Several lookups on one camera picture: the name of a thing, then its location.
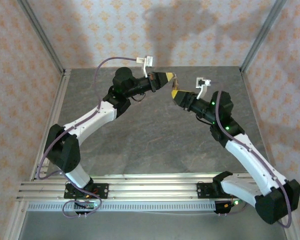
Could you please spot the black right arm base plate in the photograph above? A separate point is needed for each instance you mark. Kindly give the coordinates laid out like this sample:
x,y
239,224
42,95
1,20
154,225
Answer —
x,y
203,191

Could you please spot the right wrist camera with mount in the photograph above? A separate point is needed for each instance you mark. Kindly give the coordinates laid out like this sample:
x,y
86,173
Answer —
x,y
202,91

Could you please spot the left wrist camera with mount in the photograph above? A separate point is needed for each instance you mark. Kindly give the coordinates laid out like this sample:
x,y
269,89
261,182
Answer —
x,y
149,60

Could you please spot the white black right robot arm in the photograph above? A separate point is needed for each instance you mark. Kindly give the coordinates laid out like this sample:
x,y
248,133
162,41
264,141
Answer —
x,y
252,160

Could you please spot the aluminium corner post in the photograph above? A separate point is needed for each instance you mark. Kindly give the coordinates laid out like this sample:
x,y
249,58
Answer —
x,y
41,35
262,35

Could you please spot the aluminium frame leg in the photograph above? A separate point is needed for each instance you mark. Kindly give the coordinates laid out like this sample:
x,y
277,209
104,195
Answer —
x,y
292,236
15,222

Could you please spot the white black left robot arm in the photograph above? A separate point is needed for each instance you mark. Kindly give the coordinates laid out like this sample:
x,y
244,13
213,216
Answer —
x,y
92,120

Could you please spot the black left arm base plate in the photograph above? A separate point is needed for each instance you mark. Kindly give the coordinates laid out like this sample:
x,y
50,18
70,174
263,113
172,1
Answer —
x,y
102,191

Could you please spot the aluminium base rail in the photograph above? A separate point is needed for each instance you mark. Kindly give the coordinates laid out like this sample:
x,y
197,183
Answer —
x,y
152,190

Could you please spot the aluminium side rail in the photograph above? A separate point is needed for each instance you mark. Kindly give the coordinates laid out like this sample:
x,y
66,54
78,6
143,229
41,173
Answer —
x,y
250,100
58,100

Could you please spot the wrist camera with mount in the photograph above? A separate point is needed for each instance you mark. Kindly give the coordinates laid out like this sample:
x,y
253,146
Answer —
x,y
202,91
149,60

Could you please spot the small controller board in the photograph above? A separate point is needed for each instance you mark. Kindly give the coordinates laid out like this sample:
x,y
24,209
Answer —
x,y
86,205
222,207

